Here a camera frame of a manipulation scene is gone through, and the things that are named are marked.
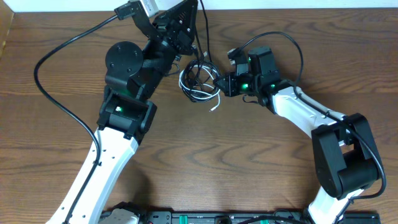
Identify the black usb cable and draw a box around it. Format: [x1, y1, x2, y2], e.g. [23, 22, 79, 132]
[179, 0, 222, 103]

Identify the white usb cable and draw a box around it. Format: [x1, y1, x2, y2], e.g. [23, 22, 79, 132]
[178, 60, 222, 112]

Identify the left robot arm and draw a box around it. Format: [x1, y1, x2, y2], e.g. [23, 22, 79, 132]
[50, 1, 198, 223]

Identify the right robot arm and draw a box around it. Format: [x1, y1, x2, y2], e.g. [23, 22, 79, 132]
[213, 47, 385, 223]

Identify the right camera cable black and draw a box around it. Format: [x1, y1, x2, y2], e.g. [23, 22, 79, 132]
[236, 30, 397, 210]

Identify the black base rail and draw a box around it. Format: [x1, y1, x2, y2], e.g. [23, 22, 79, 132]
[99, 202, 382, 224]

